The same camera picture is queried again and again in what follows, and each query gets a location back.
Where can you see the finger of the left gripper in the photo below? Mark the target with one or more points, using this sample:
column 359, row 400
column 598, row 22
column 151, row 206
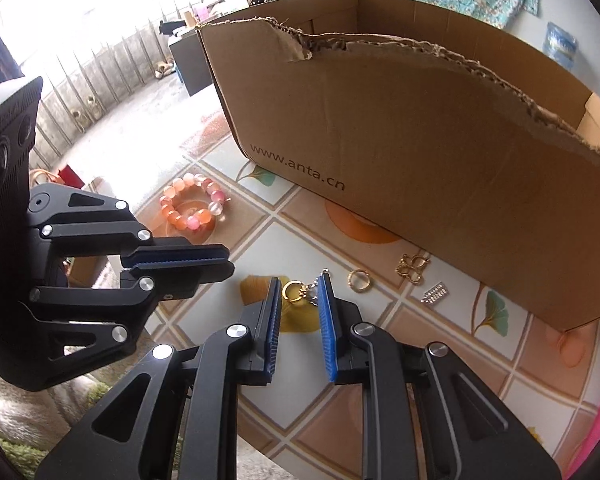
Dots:
column 172, row 250
column 178, row 279

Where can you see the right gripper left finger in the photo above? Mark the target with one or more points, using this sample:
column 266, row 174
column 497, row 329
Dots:
column 174, row 415

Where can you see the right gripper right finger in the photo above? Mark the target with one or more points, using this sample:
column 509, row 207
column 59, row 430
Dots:
column 426, row 413

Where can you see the gold ring keychain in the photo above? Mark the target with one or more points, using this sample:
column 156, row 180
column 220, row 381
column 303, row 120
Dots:
column 314, row 293

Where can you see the red gift bag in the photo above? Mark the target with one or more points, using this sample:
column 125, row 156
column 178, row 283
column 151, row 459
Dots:
column 67, row 176

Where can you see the patterned tablecloth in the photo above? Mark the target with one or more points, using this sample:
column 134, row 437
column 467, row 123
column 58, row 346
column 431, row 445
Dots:
column 311, row 427

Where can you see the silver rhinestone hair clip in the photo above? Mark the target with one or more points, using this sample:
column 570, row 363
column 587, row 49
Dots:
column 434, row 294

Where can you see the dark grey cabinet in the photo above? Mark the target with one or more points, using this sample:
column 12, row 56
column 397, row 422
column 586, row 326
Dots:
column 190, row 60

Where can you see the brown cardboard box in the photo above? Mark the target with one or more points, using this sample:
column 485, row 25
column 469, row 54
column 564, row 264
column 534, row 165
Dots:
column 451, row 133

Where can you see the blue water jug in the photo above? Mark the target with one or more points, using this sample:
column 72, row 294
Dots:
column 560, row 46

